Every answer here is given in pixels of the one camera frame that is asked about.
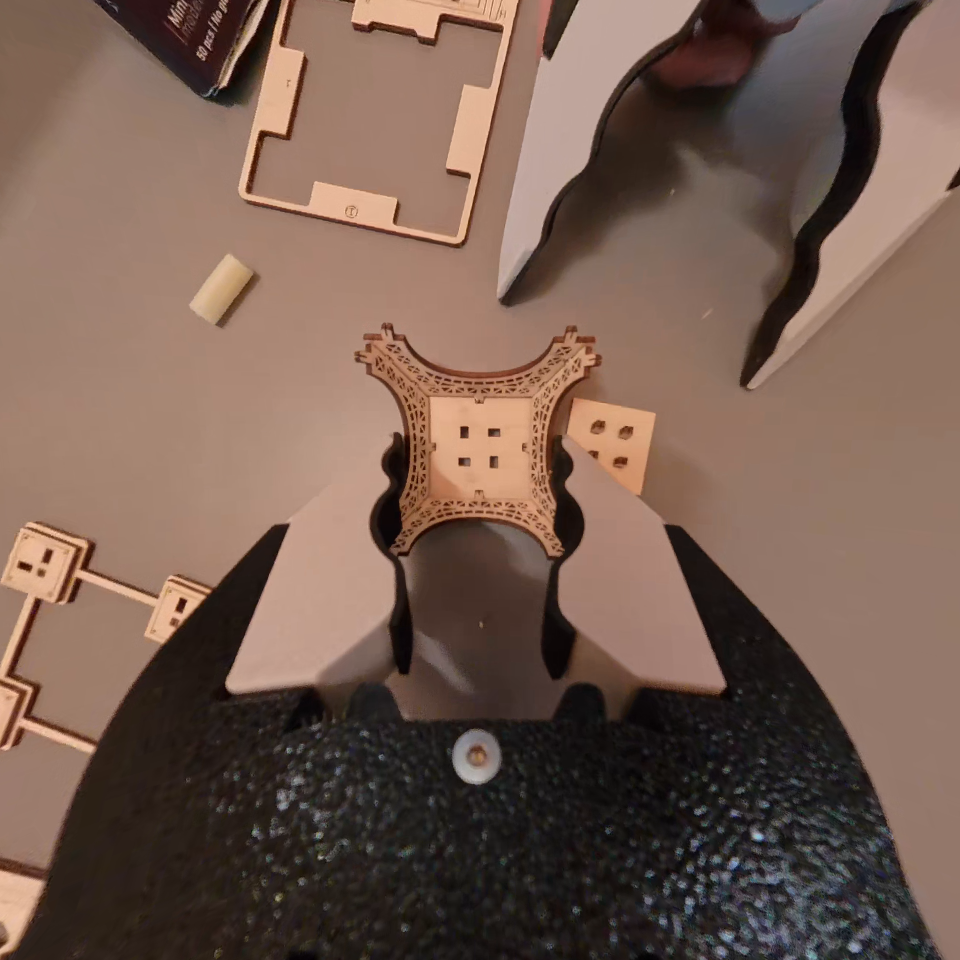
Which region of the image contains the person's right hand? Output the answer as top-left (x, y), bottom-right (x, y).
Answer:
top-left (652, 0), bottom-right (802, 93)

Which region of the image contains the pale wax cylinder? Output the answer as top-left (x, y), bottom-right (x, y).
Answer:
top-left (189, 253), bottom-right (256, 327)

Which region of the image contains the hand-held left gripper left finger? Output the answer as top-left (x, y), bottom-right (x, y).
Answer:
top-left (225, 431), bottom-right (417, 721)

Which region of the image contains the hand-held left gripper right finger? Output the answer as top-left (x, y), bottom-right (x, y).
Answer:
top-left (540, 435), bottom-right (727, 721)

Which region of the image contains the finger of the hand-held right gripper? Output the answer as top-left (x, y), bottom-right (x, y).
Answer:
top-left (738, 0), bottom-right (960, 391)
top-left (497, 0), bottom-right (721, 306)

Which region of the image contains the dark purple puzzle box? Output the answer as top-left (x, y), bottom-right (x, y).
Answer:
top-left (90, 0), bottom-right (271, 99)

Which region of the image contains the wooden sheet with square pieces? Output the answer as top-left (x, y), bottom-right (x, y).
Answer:
top-left (0, 521), bottom-right (215, 751)

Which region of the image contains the empty wooden puzzle frame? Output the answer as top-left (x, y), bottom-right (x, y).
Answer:
top-left (238, 0), bottom-right (520, 247)

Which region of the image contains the wooden lattice tower base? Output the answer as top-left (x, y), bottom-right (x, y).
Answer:
top-left (354, 324), bottom-right (603, 560)

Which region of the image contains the grey desk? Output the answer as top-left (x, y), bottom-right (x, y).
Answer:
top-left (0, 0), bottom-right (960, 879)

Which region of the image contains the small square wooden plate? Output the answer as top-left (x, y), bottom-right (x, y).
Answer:
top-left (564, 397), bottom-right (657, 496)

